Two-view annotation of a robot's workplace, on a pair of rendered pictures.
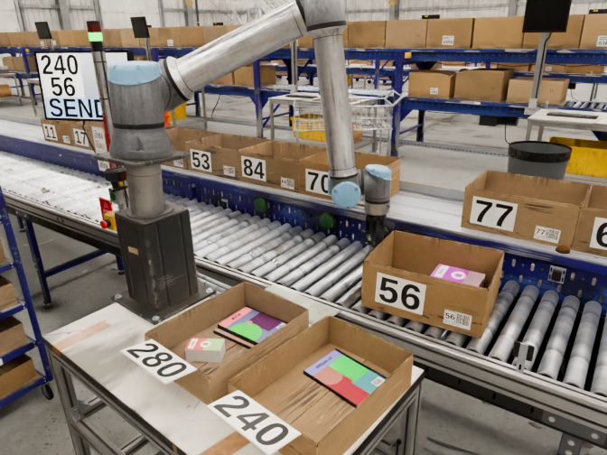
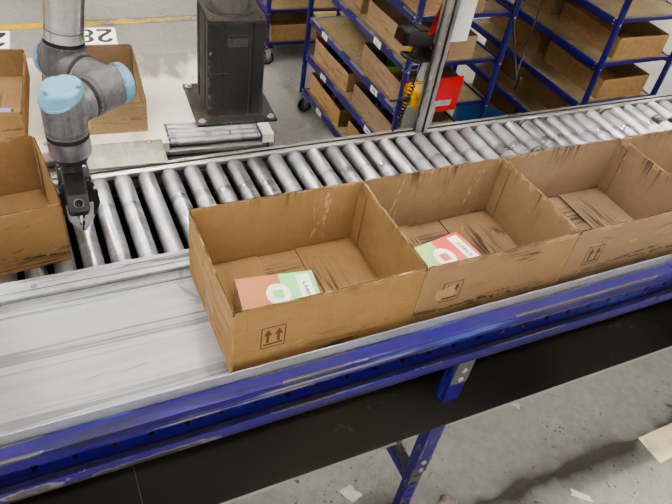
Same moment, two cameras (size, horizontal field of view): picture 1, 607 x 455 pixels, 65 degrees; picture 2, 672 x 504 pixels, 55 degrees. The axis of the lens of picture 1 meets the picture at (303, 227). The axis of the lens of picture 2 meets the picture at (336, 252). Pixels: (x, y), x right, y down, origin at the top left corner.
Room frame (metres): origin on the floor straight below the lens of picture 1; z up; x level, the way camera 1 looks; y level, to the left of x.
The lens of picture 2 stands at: (2.61, -1.08, 1.88)
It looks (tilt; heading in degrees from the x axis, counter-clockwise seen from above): 42 degrees down; 113
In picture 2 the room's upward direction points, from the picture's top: 10 degrees clockwise
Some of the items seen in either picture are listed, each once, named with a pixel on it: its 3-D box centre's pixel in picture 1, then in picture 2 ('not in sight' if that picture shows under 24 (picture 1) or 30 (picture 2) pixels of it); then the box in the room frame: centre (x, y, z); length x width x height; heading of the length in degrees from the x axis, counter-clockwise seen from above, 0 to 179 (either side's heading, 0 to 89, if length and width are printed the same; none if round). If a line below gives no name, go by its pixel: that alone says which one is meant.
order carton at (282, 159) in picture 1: (284, 165); (460, 235); (2.41, 0.09, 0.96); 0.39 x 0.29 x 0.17; 54
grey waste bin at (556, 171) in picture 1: (533, 181); not in sight; (4.09, -2.08, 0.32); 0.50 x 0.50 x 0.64
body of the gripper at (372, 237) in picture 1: (375, 228); (73, 173); (1.59, -0.26, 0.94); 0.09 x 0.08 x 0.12; 144
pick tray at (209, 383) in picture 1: (230, 335); (93, 87); (1.15, 0.22, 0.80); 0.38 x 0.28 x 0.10; 139
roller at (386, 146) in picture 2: (195, 227); (420, 187); (2.16, 0.53, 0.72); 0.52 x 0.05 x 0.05; 144
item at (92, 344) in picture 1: (221, 356); (100, 101); (1.14, 0.25, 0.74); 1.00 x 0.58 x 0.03; 50
